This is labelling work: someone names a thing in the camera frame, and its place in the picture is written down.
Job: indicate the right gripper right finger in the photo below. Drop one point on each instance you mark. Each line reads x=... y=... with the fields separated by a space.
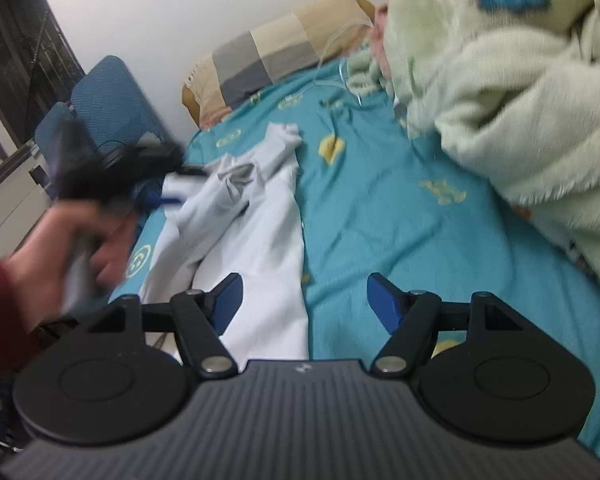
x=410 y=319

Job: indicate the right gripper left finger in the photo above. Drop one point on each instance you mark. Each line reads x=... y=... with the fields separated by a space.
x=200 y=319

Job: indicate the white t-shirt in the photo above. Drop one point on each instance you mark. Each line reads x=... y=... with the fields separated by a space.
x=241 y=217

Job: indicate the red sleeved forearm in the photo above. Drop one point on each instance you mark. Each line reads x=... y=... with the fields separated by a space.
x=16 y=343

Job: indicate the person's left hand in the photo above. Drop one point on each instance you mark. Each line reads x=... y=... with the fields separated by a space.
x=38 y=269

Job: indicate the teal patterned bed sheet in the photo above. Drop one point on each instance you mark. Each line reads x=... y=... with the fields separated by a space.
x=372 y=200

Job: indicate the white black-edged table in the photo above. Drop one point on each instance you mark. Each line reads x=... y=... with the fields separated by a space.
x=23 y=198

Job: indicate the dark window curtain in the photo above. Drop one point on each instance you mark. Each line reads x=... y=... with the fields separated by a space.
x=37 y=66

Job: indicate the plaid beige grey pillow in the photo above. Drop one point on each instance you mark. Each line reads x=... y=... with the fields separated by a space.
x=235 y=72

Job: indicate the green fleece blanket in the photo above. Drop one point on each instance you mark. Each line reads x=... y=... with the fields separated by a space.
x=512 y=89

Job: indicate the pink fleece cloth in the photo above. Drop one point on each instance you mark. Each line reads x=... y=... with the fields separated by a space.
x=377 y=39

